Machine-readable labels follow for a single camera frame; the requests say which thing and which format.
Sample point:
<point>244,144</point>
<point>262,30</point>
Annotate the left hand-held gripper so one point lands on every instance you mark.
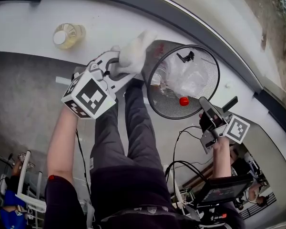
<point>88,96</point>

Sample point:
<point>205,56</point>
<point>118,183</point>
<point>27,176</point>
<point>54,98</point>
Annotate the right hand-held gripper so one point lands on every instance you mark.
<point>236,129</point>

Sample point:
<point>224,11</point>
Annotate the white cloth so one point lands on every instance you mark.
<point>133,54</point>

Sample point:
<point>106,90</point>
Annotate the black mesh waste basket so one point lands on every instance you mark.
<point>171,108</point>

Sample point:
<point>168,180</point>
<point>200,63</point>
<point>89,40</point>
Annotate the person's left forearm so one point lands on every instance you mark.
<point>62,147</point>

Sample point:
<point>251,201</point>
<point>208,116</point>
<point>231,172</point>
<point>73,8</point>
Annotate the person's right forearm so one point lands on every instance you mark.
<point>221,161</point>

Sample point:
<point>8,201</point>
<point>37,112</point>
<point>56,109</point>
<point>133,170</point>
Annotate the person's right black shoe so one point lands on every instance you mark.
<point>134,82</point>

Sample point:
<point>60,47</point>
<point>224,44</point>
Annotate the red bottle cap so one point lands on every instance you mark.
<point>184,101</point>

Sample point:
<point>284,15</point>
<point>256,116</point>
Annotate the small white paper scrap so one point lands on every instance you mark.
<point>227,85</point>

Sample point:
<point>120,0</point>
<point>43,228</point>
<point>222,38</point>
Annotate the clear plastic bag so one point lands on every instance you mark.
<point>186,77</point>

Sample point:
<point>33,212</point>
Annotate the yellow liquid plastic bottle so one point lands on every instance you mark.
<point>69,36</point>

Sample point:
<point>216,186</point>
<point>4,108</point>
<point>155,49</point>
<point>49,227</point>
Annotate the brown wooden board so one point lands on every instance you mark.
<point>200,175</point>

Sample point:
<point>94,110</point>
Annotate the black plastic clip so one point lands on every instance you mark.
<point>187,56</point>

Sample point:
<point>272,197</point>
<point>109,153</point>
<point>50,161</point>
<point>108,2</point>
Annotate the person's grey trousers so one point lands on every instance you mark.
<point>138,128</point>

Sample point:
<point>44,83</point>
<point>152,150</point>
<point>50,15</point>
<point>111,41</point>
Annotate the black monitor screen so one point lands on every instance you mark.
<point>224,190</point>

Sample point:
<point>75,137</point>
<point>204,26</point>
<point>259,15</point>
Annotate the white window sill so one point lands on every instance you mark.
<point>26,27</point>

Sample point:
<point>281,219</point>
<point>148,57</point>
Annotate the person's dark shirt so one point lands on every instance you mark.
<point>133,187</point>

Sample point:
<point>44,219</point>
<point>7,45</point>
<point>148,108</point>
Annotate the black floor grille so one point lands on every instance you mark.
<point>259,206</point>

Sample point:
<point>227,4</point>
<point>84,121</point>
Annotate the white metal rack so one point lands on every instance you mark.
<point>21,175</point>

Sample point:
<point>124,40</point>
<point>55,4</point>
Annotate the white stand frame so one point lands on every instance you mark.
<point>177,194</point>

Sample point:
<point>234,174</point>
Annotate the black monitor mount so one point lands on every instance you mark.
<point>212,216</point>

